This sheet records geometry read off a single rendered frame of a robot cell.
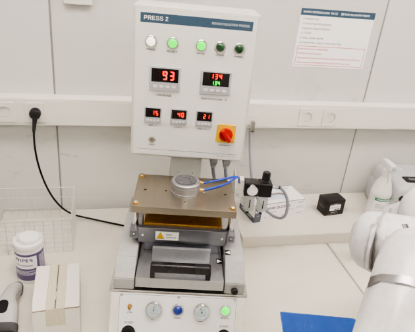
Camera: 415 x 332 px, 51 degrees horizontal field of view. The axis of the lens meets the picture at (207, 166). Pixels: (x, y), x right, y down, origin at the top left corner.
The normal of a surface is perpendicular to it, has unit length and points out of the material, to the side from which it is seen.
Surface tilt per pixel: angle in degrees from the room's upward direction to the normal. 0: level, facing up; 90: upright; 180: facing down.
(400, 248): 35
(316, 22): 90
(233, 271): 40
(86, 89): 90
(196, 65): 90
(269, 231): 0
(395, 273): 46
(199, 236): 90
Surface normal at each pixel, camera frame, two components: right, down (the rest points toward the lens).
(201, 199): 0.09, -0.90
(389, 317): -0.56, -0.63
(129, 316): 0.07, 0.02
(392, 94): 0.20, 0.44
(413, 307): -0.20, -0.57
